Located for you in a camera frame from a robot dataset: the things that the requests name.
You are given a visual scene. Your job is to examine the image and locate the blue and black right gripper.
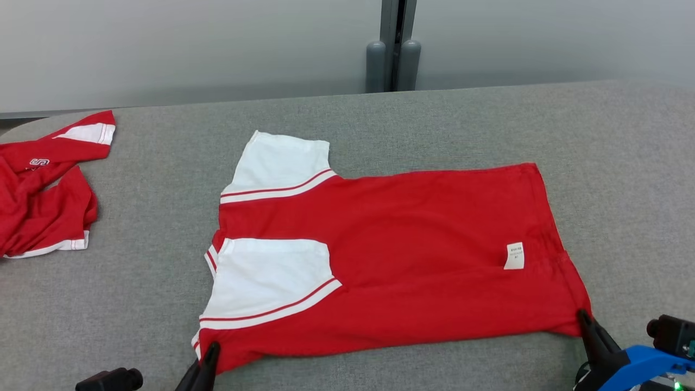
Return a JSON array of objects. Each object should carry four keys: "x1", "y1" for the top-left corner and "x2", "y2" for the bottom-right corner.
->
[{"x1": 573, "y1": 308, "x2": 695, "y2": 391}]

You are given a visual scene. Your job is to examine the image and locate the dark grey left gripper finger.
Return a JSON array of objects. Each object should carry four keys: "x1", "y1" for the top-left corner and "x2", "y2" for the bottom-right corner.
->
[
  {"x1": 198, "y1": 341, "x2": 221, "y2": 391},
  {"x1": 175, "y1": 358, "x2": 203, "y2": 391}
]

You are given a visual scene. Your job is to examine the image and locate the red jersey with white sleeves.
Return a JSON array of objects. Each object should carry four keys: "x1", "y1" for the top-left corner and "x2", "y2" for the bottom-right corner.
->
[{"x1": 191, "y1": 130, "x2": 592, "y2": 375}]

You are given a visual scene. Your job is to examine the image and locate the red shorts with white stripe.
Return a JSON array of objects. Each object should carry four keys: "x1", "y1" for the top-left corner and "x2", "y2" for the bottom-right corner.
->
[{"x1": 0, "y1": 110, "x2": 116, "y2": 259}]

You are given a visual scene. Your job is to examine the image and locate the grey metal partition post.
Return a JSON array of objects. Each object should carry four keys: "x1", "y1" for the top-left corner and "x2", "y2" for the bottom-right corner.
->
[{"x1": 365, "y1": 0, "x2": 421, "y2": 93}]

